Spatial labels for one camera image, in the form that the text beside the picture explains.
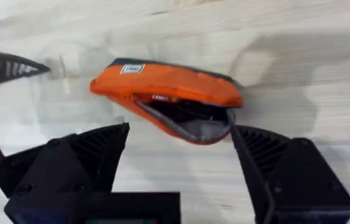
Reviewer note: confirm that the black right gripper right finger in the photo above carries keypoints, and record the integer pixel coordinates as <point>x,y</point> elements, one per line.
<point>296,183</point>

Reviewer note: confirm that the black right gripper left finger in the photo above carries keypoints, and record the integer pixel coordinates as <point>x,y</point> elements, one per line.
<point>69,168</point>

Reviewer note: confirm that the orange soft zip bag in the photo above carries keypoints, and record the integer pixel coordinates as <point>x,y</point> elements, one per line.
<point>168,84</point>

